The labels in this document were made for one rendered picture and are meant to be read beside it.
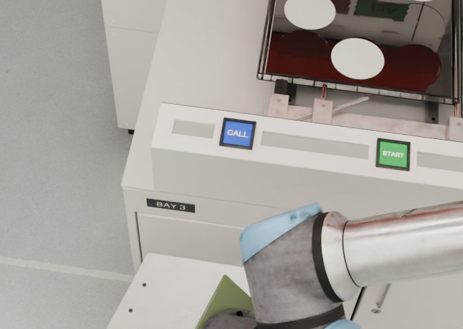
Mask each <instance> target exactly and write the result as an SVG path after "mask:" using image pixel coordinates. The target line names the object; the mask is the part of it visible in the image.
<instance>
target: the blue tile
mask: <svg viewBox="0 0 463 329"><path fill-rule="evenodd" d="M252 130H253V125H252V124H247V123H237V122H232V121H226V124H225V131H224V136H223V143H229V144H235V145H244V146H250V143H251V135H252Z"/></svg>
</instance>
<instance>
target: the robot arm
mask: <svg viewBox="0 0 463 329"><path fill-rule="evenodd" d="M239 243H240V250H241V254H242V261H241V263H242V265H244V268H245V274H246V278H247V283H248V287H249V292H250V295H251V301H252V304H253V308H254V311H251V310H247V309H240V308H238V309H226V310H222V311H220V312H217V313H216V314H215V315H213V316H212V317H210V318H209V319H208V320H207V321H206V322H205V324H204V325H203V327H202V328H201V329H361V327H360V325H358V324H357V323H355V322H353V321H352V320H349V319H346V316H345V312H344V307H343V304H342V303H343V302H344V301H350V300H352V299H353V298H354V297H355V296H356V294H357V293H358V291H359V290H360V288H362V287H365V286H374V285H380V284H389V283H395V282H404V281H410V280H415V279H425V278H430V277H440V276H445V275H454V274H460V273H463V200H461V201H457V202H449V203H445V204H438V205H433V206H426V207H422V208H417V209H410V210H406V211H398V212H394V213H386V214H382V215H375V216H370V217H363V218H358V219H354V220H349V219H348V218H346V217H345V216H344V215H343V214H341V213H340V212H338V211H330V212H326V213H323V208H322V207H321V206H320V204H319V203H317V202H314V203H312V204H308V205H305V206H301V207H298V208H296V209H293V210H290V211H287V212H284V213H281V214H278V215H275V216H273V217H269V218H267V219H265V220H262V221H259V222H257V223H254V224H251V225H249V226H247V227H245V228H244V229H243V230H242V231H241V233H240V236H239Z"/></svg>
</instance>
